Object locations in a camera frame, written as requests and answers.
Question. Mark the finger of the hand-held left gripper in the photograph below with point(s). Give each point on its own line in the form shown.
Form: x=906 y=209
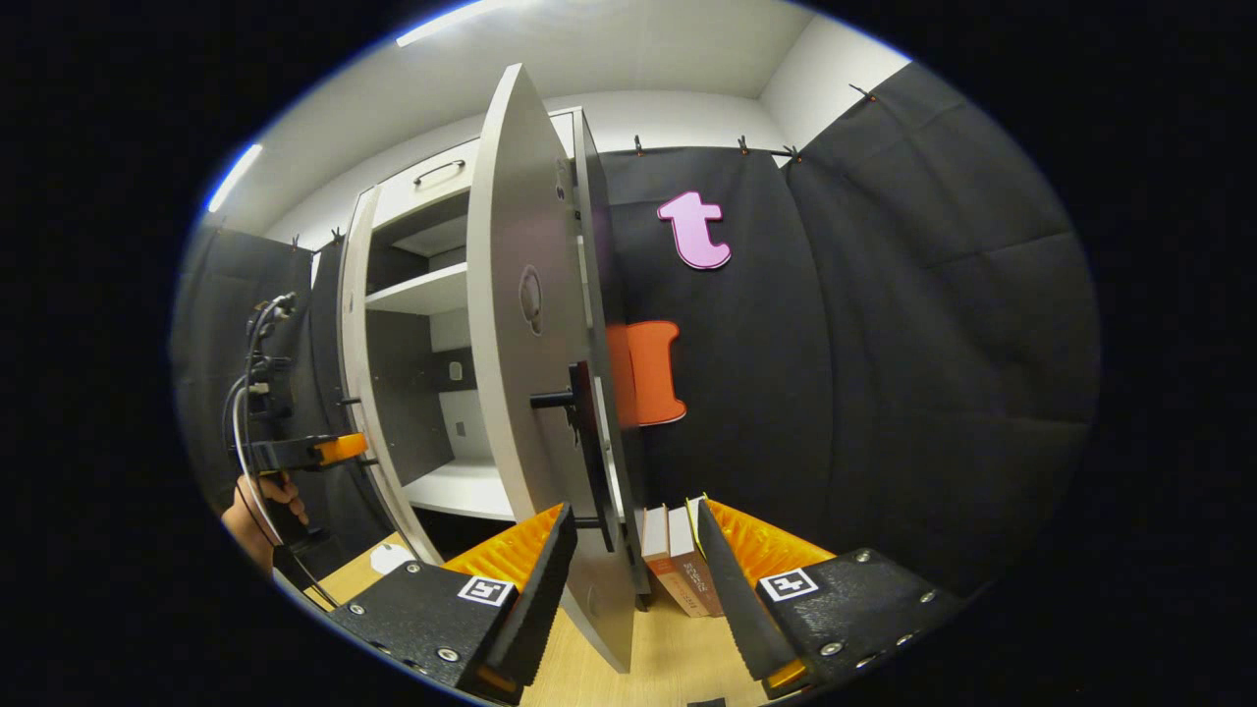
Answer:
x=295 y=454

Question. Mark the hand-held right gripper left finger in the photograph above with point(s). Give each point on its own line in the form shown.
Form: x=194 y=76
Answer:
x=535 y=599

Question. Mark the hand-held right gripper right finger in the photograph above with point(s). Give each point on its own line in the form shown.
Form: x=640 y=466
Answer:
x=732 y=599

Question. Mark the beige cabinet door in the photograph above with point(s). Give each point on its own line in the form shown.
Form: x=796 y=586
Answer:
x=511 y=295
x=354 y=324

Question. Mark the beige double-door shoe cabinet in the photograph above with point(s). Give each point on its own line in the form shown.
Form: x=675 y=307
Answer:
x=403 y=393

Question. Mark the white cabinet bottom shelf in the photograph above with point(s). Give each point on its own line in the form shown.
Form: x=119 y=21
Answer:
x=462 y=489

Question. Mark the white cabinet shelf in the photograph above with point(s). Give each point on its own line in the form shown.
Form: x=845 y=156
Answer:
x=462 y=489
x=422 y=290

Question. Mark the beige cabinet drawer front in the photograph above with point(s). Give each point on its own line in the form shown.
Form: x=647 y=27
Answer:
x=403 y=201

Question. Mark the red-brown box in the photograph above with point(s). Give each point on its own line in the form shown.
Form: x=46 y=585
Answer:
x=692 y=579

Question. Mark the yellow white box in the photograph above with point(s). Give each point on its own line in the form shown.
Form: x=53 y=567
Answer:
x=694 y=520

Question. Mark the white paper scrap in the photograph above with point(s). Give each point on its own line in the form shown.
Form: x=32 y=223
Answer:
x=393 y=558

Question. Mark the ceiling strip light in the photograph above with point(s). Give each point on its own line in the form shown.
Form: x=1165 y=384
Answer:
x=457 y=20
x=234 y=179

